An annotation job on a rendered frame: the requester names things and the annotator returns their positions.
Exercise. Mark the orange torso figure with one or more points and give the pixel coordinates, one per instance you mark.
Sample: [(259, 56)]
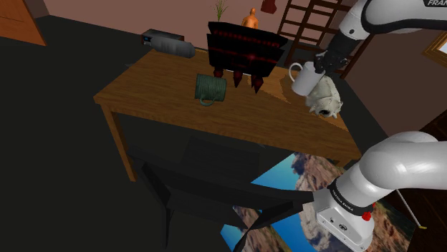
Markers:
[(250, 20)]

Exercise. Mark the black red spiked box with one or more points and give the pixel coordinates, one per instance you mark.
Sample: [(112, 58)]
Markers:
[(241, 50)]

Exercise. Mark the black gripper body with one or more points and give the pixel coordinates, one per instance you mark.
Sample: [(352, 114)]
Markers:
[(337, 52)]

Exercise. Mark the white animal skull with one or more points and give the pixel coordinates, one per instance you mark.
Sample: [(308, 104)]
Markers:
[(326, 96)]

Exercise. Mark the wooden table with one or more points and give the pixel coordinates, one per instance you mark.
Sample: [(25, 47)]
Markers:
[(167, 90)]

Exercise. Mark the green grass plant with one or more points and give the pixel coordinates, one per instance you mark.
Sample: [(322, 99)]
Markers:
[(220, 10)]

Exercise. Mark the gold framed wall picture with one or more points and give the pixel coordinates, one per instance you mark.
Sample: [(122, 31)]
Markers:
[(435, 49)]

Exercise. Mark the green ribbed mug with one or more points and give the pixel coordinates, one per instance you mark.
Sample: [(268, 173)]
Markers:
[(209, 87)]

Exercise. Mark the brown wooden ladder shelf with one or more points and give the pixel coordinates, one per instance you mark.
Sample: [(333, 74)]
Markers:
[(300, 21)]

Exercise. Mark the red hanging thing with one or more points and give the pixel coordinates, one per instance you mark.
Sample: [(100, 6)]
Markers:
[(269, 6)]

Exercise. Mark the thin white stick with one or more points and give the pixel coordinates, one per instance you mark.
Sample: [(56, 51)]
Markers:
[(410, 208)]

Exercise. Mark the black chair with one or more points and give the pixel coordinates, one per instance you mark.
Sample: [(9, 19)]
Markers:
[(209, 188)]

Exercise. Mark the landscape patterned robot stand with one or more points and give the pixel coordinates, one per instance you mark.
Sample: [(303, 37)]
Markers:
[(279, 174)]

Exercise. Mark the orange wooden door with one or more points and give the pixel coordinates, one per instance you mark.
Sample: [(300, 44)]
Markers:
[(17, 21)]

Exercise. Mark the grey cylinder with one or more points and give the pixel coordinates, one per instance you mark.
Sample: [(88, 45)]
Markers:
[(174, 46)]

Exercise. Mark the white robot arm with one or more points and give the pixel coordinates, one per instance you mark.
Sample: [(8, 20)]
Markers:
[(394, 167)]

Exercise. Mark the white mug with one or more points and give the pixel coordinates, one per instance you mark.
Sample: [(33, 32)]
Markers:
[(306, 81)]

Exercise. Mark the dark radio box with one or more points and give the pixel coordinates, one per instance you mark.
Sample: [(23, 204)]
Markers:
[(164, 34)]

